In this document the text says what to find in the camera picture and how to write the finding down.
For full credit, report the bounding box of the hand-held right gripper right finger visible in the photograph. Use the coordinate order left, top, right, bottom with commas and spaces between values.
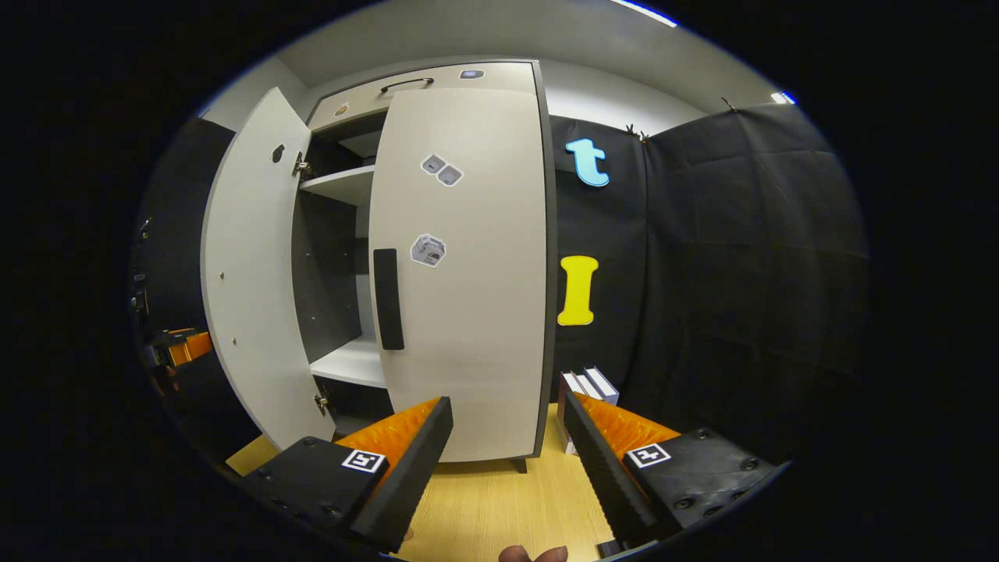
562, 390, 781, 549

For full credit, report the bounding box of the white and grey cabinet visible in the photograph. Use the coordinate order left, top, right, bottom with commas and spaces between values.
290, 61, 558, 475

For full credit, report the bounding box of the white cabinet door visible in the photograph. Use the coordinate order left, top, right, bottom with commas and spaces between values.
201, 87, 336, 452
368, 87, 547, 463

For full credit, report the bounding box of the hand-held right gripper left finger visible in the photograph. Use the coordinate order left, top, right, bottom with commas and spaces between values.
242, 397, 453, 553

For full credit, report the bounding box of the pink and white book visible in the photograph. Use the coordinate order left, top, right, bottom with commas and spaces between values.
557, 373, 583, 455

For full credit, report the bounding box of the black backdrop cloth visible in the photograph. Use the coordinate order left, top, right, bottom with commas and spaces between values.
129, 101, 871, 469

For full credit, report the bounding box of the beige cabinet drawer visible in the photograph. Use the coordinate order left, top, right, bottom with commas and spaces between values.
308, 62, 539, 132

